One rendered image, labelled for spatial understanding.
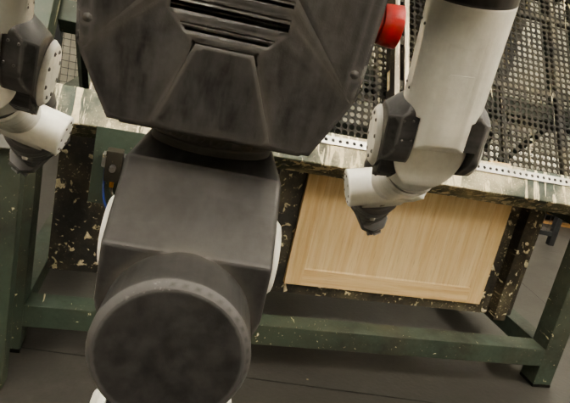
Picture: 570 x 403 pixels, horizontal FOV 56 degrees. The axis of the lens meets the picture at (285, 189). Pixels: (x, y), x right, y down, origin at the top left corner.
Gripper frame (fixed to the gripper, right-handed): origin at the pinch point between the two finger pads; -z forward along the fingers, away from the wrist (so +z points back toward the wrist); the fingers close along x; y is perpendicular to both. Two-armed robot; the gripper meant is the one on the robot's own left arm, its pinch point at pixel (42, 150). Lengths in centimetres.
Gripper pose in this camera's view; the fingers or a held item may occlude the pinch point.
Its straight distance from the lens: 116.5
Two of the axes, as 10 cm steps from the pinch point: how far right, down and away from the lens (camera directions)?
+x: 6.4, -7.0, 3.2
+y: -7.0, -7.0, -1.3
